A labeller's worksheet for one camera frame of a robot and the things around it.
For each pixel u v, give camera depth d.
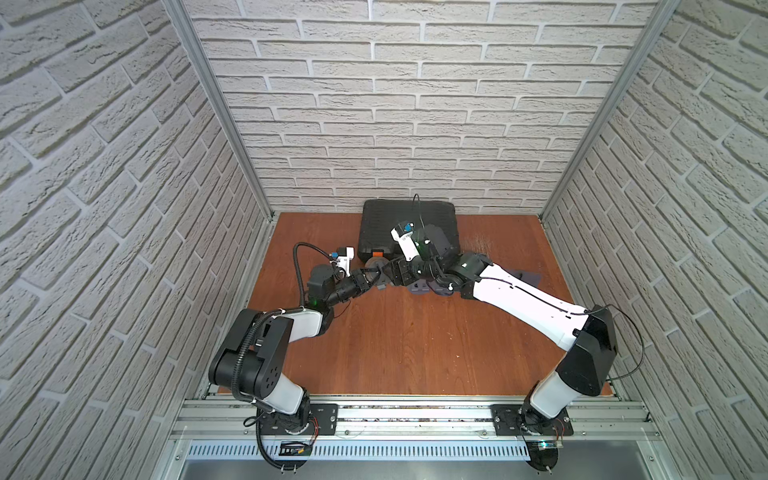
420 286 0.68
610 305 0.45
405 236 0.67
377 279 0.80
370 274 0.83
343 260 0.81
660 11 0.69
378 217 1.11
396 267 0.67
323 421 0.74
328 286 0.71
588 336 0.44
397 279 0.68
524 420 0.65
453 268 0.57
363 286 0.77
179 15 0.70
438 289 0.55
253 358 0.45
